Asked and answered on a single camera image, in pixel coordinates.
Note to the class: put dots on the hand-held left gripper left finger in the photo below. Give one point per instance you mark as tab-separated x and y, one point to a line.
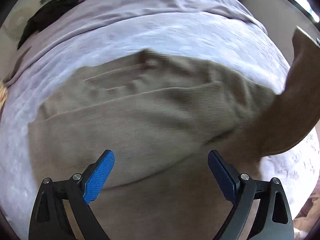
98	177

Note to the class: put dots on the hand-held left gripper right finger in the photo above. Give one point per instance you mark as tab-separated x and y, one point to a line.
222	177

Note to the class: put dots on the olive knit sweater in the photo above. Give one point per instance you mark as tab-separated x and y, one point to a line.
150	110

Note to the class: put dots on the beige crumpled cloth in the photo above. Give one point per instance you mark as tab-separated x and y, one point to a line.
310	212

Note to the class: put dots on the yellow patterned cloth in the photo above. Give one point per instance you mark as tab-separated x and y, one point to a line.
3	95

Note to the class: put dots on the lavender embossed blanket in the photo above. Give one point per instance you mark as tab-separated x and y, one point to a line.
175	37

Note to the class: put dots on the black clothing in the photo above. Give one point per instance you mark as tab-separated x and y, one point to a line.
50	12

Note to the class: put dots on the plain lilac bedsheet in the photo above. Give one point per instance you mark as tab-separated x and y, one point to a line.
125	2

